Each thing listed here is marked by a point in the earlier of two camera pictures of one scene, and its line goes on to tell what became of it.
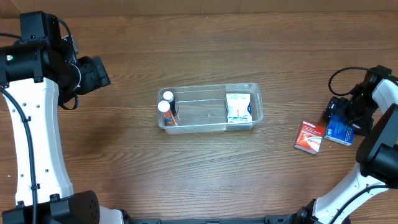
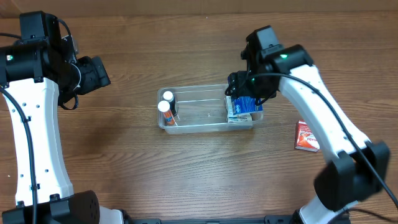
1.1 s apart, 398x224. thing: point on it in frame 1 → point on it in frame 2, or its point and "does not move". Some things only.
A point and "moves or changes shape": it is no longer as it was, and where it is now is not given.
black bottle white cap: (168, 96) does not move
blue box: (337, 130) moves or changes shape
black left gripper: (91, 78) does not move
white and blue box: (239, 107) does not move
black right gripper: (342, 104) → (239, 85)
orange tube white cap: (164, 106) does not move
